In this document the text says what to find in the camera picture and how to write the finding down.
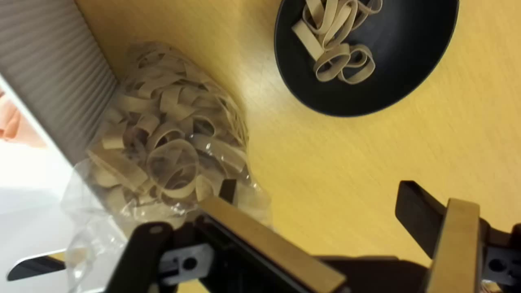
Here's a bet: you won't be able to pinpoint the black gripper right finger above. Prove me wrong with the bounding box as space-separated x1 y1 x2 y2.
394 181 521 293

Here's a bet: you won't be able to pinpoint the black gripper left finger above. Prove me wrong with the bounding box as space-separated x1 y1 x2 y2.
103 198 349 293

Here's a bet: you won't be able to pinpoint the clear bag of rubber bands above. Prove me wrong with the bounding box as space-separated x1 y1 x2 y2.
64 41 271 276

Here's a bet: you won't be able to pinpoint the rubber bands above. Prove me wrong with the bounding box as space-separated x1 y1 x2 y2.
292 0 385 85

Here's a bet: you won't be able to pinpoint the white plastic basket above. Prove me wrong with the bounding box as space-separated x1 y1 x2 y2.
0 0 118 274

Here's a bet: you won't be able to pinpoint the black bowl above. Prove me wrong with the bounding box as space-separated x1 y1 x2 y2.
274 0 460 118

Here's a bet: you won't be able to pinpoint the peach printed cloth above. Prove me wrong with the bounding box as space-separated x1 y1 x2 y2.
0 90 44 149

